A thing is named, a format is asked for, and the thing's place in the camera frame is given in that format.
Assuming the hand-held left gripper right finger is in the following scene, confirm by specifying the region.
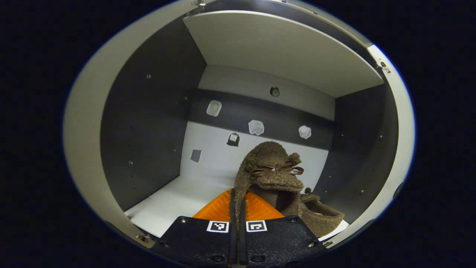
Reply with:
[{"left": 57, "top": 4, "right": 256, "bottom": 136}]
[{"left": 238, "top": 190, "right": 328, "bottom": 268}]

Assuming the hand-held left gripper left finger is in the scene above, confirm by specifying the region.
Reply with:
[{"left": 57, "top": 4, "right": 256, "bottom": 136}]
[{"left": 151, "top": 188, "right": 238, "bottom": 268}]

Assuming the brown fuzzy shoe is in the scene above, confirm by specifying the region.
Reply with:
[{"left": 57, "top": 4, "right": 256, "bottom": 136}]
[
  {"left": 299, "top": 188, "right": 345, "bottom": 239},
  {"left": 234, "top": 141, "right": 305, "bottom": 229}
]

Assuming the white shoe cabinet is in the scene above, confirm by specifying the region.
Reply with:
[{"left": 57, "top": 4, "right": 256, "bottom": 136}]
[{"left": 63, "top": 0, "right": 416, "bottom": 250}]

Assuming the white shoe cabinet door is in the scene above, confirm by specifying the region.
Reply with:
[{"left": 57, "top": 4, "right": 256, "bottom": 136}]
[
  {"left": 63, "top": 0, "right": 201, "bottom": 249},
  {"left": 324, "top": 44, "right": 416, "bottom": 249}
]

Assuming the white cabinet shelf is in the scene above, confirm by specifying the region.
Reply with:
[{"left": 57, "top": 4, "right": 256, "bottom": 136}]
[{"left": 182, "top": 10, "right": 384, "bottom": 98}]

